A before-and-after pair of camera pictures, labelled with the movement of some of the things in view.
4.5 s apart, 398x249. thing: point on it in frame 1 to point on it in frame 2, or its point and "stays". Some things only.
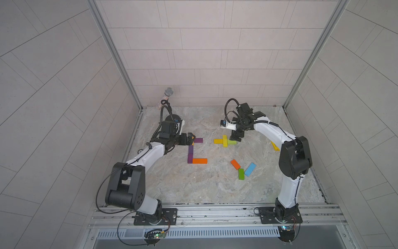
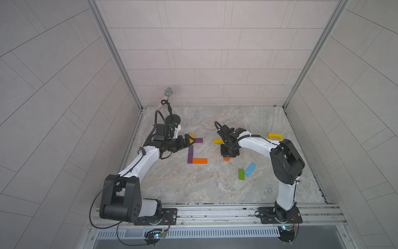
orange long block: [200, 161] stays
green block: [241, 175] stays
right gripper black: [234, 132] to [223, 153]
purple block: [190, 158] stays
